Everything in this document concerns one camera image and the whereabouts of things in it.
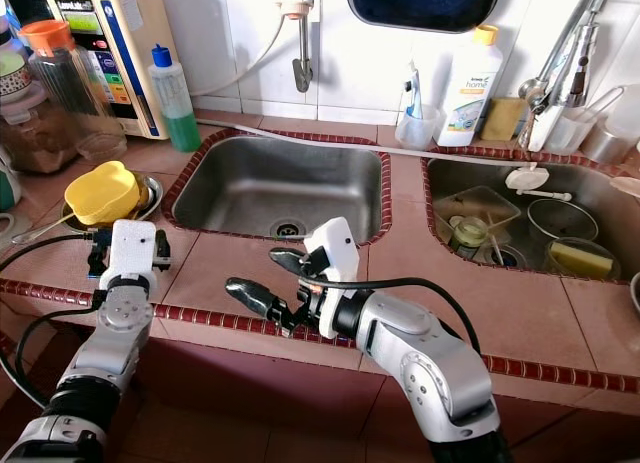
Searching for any white blue tube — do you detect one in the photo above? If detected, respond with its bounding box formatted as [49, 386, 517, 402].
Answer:
[405, 63, 424, 119]

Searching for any metal spoon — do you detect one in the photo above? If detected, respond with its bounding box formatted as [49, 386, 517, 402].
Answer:
[12, 213, 76, 247]

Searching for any green soap bottle blue cap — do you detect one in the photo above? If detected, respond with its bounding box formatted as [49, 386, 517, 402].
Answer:
[148, 45, 203, 154]

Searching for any clear plastic tumbler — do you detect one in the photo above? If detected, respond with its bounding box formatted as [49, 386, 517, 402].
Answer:
[545, 105, 601, 154]

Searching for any large steel bowl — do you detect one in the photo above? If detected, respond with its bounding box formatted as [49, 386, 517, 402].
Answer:
[527, 198, 601, 246]

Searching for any dark blue hanging pan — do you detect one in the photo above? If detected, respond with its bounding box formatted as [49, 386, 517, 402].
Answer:
[347, 0, 506, 34]

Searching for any beige water ionizer appliance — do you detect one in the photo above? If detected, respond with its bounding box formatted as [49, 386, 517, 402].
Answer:
[45, 0, 173, 142]

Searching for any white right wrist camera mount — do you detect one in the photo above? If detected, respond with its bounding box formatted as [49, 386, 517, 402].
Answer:
[305, 216, 361, 341]

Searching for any patterned bowl green lid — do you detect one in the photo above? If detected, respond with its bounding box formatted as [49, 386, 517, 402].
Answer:
[0, 51, 33, 99]

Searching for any clear plastic food container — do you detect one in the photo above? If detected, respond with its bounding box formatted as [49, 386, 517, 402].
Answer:
[432, 186, 521, 254]

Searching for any stainless steel sink basin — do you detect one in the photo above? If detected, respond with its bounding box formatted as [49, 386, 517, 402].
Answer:
[422, 155, 640, 284]
[168, 131, 391, 246]

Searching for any clear jar orange lid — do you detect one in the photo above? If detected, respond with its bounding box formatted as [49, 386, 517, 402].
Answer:
[17, 20, 129, 164]

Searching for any steel cup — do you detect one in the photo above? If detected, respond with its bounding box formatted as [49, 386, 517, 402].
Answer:
[580, 118, 640, 166]

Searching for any small steel bowl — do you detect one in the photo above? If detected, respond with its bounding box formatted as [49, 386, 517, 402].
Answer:
[60, 173, 164, 234]

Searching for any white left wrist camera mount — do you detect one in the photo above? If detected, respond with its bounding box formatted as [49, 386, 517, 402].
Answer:
[110, 219, 161, 289]

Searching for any clear plastic cup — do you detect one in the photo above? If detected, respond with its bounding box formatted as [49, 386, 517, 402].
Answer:
[393, 105, 446, 151]

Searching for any glass jar brown powder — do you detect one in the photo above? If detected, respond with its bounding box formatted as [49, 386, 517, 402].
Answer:
[0, 83, 81, 176]

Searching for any black container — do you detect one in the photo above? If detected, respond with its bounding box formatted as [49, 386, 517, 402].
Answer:
[0, 0, 51, 29]

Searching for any white detergent bottle yellow cap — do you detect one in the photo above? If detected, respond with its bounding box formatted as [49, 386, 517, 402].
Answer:
[435, 25, 503, 149]

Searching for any greenish drinking glass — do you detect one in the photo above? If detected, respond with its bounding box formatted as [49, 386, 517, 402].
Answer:
[457, 216, 493, 249]

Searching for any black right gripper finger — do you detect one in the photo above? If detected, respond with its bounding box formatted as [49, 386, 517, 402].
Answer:
[225, 275, 301, 325]
[268, 245, 325, 280]

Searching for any yellow dish sponge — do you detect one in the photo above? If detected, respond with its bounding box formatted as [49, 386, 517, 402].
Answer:
[480, 96, 529, 144]

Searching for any yellow plastic bowl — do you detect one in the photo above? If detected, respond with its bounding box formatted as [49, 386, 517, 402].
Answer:
[64, 161, 143, 227]

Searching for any teal mug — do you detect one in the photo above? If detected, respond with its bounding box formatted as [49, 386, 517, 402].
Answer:
[0, 168, 16, 212]

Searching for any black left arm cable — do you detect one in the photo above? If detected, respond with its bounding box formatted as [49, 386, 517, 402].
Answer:
[0, 233, 121, 404]

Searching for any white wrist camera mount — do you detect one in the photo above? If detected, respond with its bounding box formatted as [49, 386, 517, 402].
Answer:
[305, 216, 361, 341]
[110, 219, 161, 289]

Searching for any chrome sink faucet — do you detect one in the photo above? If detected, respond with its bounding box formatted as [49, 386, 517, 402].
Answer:
[518, 0, 616, 152]

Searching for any small chrome wall tap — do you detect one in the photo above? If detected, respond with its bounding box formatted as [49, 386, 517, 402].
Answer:
[280, 0, 323, 94]

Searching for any white water hose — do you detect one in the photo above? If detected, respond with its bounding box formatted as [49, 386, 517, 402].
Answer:
[190, 3, 291, 99]

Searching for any white sink strainer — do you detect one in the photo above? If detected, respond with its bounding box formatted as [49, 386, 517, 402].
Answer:
[505, 166, 573, 202]

